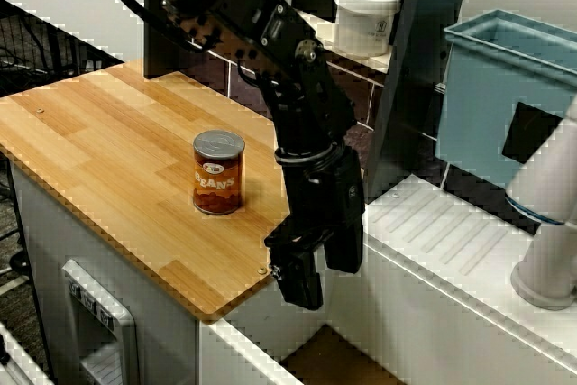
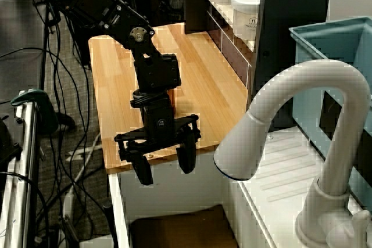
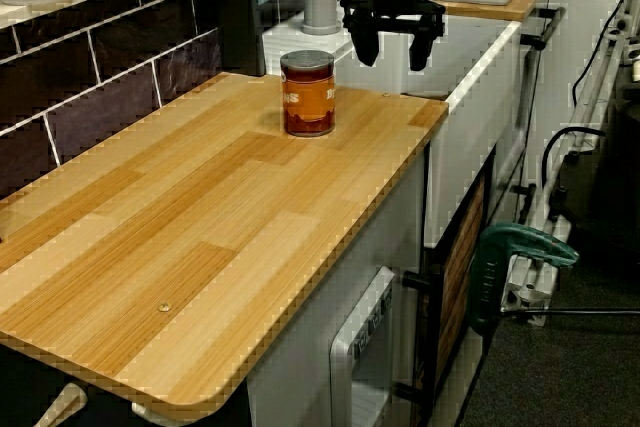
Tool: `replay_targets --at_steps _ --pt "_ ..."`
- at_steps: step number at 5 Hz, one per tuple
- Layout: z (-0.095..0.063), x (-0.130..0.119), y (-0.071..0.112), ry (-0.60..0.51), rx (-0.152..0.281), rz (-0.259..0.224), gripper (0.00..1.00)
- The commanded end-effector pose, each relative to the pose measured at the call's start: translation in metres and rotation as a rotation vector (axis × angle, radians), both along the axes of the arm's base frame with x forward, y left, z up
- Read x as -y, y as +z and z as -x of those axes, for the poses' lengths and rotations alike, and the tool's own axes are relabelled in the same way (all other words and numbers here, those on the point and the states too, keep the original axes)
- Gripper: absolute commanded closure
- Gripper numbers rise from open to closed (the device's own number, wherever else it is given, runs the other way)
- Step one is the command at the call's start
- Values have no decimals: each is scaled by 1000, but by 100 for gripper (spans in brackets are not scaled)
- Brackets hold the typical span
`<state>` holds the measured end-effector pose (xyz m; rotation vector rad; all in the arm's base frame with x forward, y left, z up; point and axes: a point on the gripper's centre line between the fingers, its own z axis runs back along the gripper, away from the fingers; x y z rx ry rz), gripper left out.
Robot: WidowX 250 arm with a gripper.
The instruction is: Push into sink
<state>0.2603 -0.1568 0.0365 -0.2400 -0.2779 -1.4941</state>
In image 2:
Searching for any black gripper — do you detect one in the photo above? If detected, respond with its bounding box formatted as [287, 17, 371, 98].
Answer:
[114, 96, 202, 186]

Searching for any white toy sink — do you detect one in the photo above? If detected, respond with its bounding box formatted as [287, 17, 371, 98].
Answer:
[107, 130, 372, 248]

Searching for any black stand foot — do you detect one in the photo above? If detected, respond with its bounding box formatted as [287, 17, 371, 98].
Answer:
[53, 112, 77, 133]

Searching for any green bar clamp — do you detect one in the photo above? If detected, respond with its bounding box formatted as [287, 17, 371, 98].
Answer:
[10, 87, 60, 136]

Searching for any black device block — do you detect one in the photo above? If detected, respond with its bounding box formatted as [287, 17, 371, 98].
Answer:
[0, 114, 23, 175]

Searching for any black shelf side panel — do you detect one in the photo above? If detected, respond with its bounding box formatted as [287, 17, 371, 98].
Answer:
[184, 0, 210, 34]

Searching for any large white lidded jar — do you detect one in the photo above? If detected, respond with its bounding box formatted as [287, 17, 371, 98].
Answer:
[230, 0, 263, 42]

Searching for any teal plastic dish bin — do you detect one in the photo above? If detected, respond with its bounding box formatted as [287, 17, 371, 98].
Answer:
[288, 15, 372, 211]

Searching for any grey curved toy faucet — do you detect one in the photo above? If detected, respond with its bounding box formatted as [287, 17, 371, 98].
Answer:
[213, 59, 372, 248]

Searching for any dark upright panel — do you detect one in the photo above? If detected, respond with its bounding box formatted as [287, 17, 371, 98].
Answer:
[252, 0, 334, 102]

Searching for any white cable on floor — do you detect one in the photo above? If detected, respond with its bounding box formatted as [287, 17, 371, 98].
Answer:
[65, 132, 103, 192]

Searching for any thin black cable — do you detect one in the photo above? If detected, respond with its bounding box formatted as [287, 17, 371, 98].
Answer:
[0, 47, 91, 191]

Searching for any thick black cable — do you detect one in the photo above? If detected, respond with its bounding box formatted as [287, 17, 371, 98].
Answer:
[0, 171, 51, 248]

